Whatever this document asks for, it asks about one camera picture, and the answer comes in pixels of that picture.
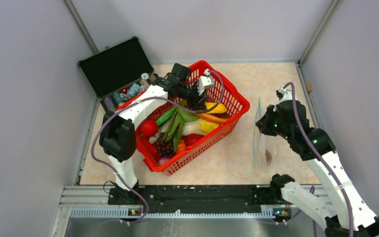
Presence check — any white brown mushroom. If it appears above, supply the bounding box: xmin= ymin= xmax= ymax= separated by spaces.
xmin=265 ymin=150 xmax=272 ymax=166

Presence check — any red chili pepper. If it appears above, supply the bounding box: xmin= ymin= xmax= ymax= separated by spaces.
xmin=146 ymin=143 xmax=159 ymax=161

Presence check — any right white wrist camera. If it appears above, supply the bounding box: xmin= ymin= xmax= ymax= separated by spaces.
xmin=276 ymin=87 xmax=293 ymax=104

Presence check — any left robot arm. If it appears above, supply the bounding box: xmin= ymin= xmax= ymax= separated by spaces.
xmin=99 ymin=64 xmax=215 ymax=204

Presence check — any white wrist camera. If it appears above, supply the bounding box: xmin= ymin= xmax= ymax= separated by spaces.
xmin=197 ymin=69 xmax=215 ymax=95
xmin=276 ymin=87 xmax=293 ymax=104

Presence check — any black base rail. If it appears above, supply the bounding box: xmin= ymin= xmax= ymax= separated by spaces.
xmin=108 ymin=185 xmax=287 ymax=214

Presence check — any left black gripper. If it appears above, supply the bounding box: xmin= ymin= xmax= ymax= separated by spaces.
xmin=178 ymin=81 xmax=207 ymax=111

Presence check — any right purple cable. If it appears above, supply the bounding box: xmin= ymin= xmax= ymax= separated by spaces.
xmin=282 ymin=81 xmax=355 ymax=237

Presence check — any green pepper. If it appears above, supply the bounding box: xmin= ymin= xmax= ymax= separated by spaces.
xmin=155 ymin=106 xmax=177 ymax=127

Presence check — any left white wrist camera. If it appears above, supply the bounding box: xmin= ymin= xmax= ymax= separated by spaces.
xmin=197 ymin=69 xmax=215 ymax=95

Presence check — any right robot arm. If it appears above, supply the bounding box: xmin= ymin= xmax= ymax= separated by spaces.
xmin=256 ymin=100 xmax=379 ymax=237

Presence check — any green leafy vegetable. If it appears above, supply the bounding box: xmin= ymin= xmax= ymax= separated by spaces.
xmin=162 ymin=106 xmax=198 ymax=151

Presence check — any small orange pumpkin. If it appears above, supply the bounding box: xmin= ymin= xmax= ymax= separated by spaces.
xmin=176 ymin=140 xmax=187 ymax=154

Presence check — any clear zip top bag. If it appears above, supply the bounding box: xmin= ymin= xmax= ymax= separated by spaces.
xmin=252 ymin=97 xmax=268 ymax=168

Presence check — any purple red onion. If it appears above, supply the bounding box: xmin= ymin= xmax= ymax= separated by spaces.
xmin=158 ymin=157 xmax=171 ymax=166

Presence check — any black poker chip case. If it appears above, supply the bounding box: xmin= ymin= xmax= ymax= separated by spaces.
xmin=78 ymin=36 xmax=154 ymax=112

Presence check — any red plastic shopping basket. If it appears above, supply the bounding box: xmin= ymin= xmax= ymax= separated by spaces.
xmin=116 ymin=60 xmax=251 ymax=177

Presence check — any dark purple grape bunch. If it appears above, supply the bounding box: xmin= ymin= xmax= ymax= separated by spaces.
xmin=154 ymin=133 xmax=176 ymax=158

